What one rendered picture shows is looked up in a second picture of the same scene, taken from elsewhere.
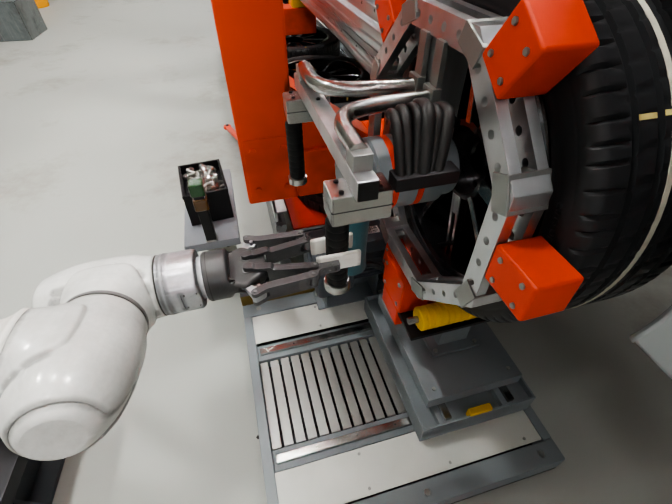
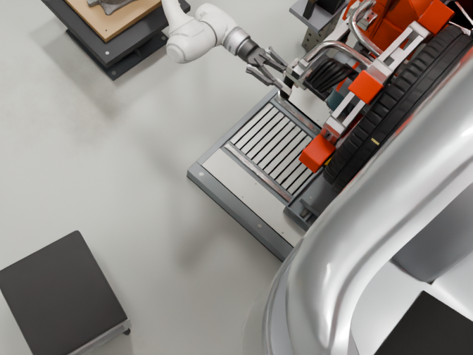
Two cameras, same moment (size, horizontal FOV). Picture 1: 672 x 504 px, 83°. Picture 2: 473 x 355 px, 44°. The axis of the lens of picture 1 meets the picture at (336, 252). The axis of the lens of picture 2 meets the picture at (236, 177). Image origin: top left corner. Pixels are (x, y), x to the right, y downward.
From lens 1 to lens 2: 156 cm
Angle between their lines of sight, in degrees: 32
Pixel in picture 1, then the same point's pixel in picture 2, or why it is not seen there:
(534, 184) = (336, 125)
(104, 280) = (215, 23)
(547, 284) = (307, 153)
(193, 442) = (207, 100)
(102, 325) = (202, 39)
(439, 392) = (310, 201)
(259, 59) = not seen: outside the picture
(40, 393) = (179, 44)
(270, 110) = not seen: outside the picture
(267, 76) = not seen: outside the picture
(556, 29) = (359, 87)
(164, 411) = (211, 73)
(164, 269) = (233, 34)
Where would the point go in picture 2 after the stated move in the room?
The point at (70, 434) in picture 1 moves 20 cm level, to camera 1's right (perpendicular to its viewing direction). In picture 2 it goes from (176, 56) to (207, 103)
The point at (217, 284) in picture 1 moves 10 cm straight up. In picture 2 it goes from (242, 53) to (246, 36)
